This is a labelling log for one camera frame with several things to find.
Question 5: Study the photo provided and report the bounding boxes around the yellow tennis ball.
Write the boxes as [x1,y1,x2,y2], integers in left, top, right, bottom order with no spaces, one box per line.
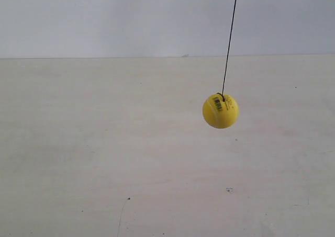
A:
[202,93,239,129]

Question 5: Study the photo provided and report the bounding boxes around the black hanging string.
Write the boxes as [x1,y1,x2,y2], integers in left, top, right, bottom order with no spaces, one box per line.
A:
[216,0,240,102]

